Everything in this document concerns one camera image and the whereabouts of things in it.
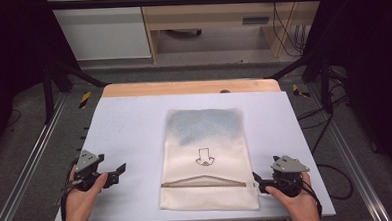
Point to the white cabinet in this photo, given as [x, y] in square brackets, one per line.
[104, 34]

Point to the black curtain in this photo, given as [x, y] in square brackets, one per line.
[11, 48]
[372, 66]

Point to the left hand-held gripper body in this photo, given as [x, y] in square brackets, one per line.
[86, 162]

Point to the aluminium rail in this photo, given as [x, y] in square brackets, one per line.
[29, 164]
[352, 157]

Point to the person's right hand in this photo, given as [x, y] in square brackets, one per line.
[296, 206]

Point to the black metal stand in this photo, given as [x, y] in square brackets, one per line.
[48, 93]
[325, 85]

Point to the white foam mat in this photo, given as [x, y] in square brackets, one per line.
[128, 133]

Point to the person's left hand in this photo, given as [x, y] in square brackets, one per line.
[81, 202]

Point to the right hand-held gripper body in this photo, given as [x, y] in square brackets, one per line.
[288, 175]

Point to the wooden table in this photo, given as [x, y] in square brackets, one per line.
[169, 88]

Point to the wooden desk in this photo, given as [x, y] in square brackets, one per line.
[213, 13]

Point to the yellow black tape strip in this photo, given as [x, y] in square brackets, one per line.
[85, 99]
[296, 91]

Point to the black horizontal frame bar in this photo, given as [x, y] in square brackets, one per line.
[179, 1]

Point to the grey desk label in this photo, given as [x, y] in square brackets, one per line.
[255, 21]

